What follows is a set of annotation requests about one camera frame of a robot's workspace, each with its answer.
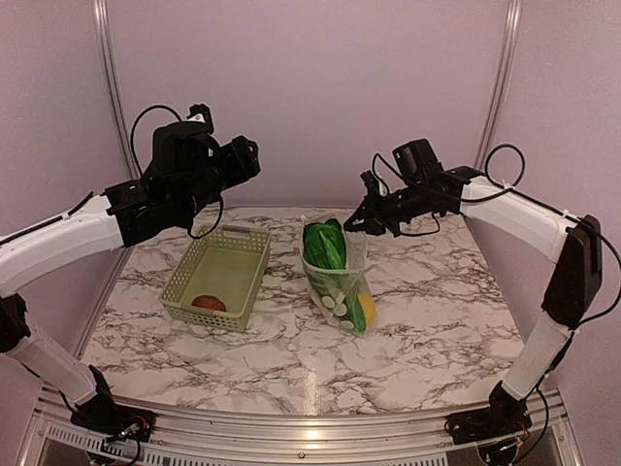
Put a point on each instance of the right aluminium frame post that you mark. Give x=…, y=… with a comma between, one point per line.
x=502, y=79

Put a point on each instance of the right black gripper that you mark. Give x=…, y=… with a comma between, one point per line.
x=369, y=225

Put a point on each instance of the yellow lemon toy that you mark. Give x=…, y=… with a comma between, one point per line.
x=368, y=306

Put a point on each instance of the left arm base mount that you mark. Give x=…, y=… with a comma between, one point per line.
x=101, y=413

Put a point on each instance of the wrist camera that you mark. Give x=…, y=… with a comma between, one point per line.
x=187, y=138
x=417, y=162

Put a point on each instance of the clear zip top bag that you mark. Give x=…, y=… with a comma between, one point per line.
x=328, y=288

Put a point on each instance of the green perforated plastic basket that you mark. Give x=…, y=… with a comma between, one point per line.
x=229, y=264

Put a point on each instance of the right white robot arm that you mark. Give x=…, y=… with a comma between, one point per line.
x=543, y=256

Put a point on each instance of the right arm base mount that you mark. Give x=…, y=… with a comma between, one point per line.
x=504, y=415

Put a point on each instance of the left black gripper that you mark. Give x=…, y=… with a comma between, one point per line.
x=245, y=163

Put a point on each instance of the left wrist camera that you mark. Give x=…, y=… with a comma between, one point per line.
x=187, y=138

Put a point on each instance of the green bok choy toy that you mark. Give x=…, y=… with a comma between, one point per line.
x=324, y=245

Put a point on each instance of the front aluminium rail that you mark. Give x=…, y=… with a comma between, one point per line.
x=185, y=436

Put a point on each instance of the bright green pepper toy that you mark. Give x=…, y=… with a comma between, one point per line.
x=353, y=319

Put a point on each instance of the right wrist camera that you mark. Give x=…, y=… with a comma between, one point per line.
x=417, y=162

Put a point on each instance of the left aluminium frame post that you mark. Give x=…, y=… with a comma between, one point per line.
x=106, y=49

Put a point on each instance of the aluminium frame post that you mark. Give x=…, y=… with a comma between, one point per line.
x=502, y=79
x=106, y=49

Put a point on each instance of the brown orange round toy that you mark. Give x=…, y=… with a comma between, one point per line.
x=209, y=302

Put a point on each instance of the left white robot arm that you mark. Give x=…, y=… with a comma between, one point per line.
x=120, y=217

